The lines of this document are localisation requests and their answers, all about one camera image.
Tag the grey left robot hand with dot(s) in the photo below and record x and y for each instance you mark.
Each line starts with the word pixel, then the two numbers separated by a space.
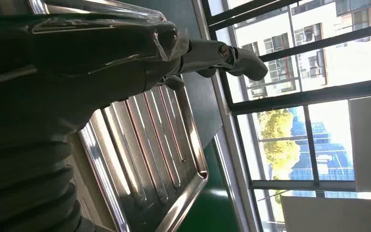
pixel 76 64

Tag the stainless steel scale tray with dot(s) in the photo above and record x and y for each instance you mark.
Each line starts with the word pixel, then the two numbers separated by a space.
pixel 147 144

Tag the beige building outside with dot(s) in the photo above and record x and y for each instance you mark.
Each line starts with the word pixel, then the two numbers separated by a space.
pixel 342 60

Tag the blue glass building outside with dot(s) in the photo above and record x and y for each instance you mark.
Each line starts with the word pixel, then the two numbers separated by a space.
pixel 332 160

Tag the silver conveyor side rail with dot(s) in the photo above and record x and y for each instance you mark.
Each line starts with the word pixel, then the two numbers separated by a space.
pixel 228 179

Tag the dark window frame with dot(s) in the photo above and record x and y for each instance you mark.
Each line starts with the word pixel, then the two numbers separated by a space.
pixel 300 97

